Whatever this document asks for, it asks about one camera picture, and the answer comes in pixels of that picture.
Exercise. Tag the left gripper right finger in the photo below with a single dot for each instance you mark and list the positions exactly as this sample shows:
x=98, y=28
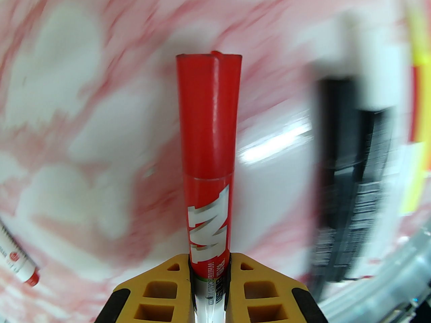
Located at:
x=262, y=291

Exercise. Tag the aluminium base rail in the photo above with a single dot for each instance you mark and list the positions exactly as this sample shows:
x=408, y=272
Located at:
x=387, y=281

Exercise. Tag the red whiteboard marker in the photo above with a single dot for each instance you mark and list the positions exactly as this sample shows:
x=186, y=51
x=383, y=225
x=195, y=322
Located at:
x=208, y=130

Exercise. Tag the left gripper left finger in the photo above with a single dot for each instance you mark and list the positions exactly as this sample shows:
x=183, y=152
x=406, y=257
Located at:
x=158, y=291

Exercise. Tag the white pen with red tip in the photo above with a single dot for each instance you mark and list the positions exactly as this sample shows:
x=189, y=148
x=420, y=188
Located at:
x=17, y=257

